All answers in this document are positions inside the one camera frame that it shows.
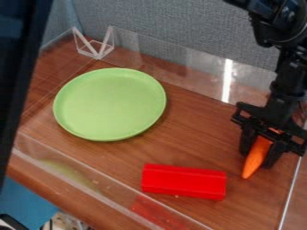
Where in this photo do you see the orange toy carrot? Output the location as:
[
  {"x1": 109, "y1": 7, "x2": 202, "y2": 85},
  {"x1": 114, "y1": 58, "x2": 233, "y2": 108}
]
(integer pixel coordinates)
[{"x1": 242, "y1": 135, "x2": 273, "y2": 179}]

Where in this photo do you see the red rectangular block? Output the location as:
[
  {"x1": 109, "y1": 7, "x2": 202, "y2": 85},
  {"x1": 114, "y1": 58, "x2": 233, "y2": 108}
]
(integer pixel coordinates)
[{"x1": 141, "y1": 164, "x2": 227, "y2": 200}]

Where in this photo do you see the clear acrylic enclosure wall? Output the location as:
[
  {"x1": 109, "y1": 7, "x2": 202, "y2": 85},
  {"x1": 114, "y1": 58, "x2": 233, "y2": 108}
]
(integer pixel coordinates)
[{"x1": 9, "y1": 27, "x2": 307, "y2": 230}]

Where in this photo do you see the green round plate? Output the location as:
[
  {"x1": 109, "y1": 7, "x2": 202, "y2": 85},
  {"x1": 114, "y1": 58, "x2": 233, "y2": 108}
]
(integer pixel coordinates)
[{"x1": 54, "y1": 67, "x2": 167, "y2": 141}]

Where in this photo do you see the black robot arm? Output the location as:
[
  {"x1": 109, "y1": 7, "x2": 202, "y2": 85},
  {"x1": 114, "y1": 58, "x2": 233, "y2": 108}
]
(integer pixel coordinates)
[{"x1": 223, "y1": 0, "x2": 307, "y2": 168}]

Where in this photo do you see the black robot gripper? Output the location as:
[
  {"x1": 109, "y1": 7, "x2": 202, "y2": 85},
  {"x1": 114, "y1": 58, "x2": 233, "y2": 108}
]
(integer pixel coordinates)
[{"x1": 231, "y1": 102, "x2": 307, "y2": 168}]

